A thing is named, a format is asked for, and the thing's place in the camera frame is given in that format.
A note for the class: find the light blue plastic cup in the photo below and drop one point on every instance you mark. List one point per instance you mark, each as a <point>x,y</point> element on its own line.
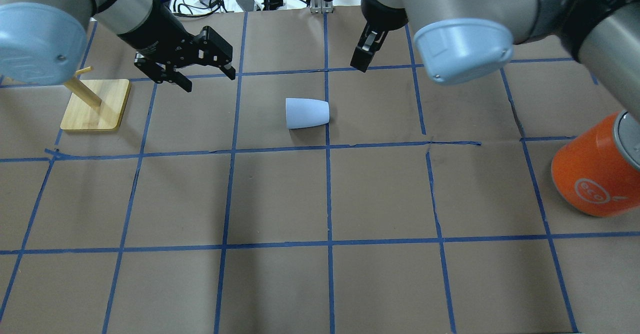
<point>302,113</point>

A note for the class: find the wooden cup rack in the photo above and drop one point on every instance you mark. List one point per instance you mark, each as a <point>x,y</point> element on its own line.
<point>95,105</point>

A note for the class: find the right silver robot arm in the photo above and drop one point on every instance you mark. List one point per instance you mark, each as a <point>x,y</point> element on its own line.
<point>461,40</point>

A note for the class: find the orange cylindrical bin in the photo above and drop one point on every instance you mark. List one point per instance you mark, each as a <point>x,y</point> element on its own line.
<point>598,172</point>

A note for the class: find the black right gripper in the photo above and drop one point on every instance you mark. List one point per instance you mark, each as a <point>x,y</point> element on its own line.
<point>384,18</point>

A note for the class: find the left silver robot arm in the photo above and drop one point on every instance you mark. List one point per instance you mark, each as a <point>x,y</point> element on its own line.
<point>43,41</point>

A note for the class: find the black power adapter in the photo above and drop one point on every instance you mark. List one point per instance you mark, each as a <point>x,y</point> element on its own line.
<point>249,5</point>

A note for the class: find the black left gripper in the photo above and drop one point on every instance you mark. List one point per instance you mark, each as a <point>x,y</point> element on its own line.
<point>150,32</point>

